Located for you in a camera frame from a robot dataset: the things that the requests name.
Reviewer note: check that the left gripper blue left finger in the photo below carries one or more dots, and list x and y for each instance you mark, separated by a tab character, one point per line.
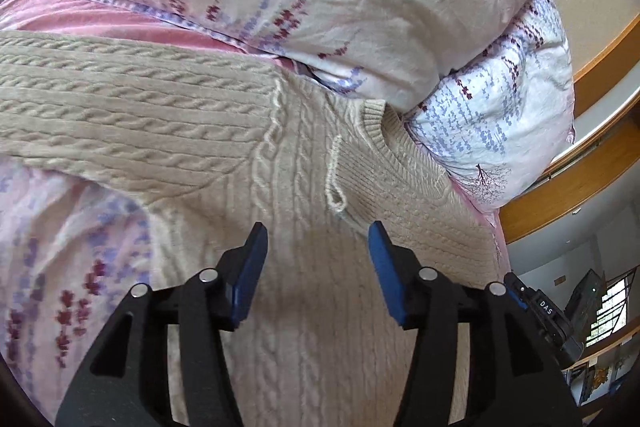
124	378

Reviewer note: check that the wooden curved headboard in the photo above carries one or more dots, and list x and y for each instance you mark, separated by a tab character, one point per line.
607	93

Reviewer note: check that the pink floral bed sheet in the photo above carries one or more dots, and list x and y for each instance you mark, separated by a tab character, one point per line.
65	231

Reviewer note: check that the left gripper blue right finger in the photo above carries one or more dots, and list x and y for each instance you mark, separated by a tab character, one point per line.
514	377

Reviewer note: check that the white lavender print pillow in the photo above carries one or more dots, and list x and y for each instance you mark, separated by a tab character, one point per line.
498	122

